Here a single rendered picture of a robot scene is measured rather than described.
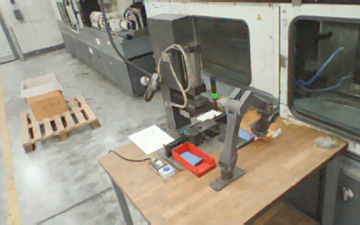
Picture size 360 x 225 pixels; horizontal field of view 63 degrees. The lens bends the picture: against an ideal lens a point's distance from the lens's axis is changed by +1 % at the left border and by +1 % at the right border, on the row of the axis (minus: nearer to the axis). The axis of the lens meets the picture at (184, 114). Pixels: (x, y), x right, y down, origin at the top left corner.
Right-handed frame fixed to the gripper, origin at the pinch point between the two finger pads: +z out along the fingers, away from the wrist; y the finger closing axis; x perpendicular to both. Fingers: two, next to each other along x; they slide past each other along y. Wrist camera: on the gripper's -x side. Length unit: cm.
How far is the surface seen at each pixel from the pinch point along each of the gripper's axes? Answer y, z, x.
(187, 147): 20.1, 13.9, 31.2
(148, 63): 256, 187, -113
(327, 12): 15, -66, -35
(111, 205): 59, 143, 60
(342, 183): -50, 14, -38
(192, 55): 47, -32, 19
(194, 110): 30.7, -5.2, 22.6
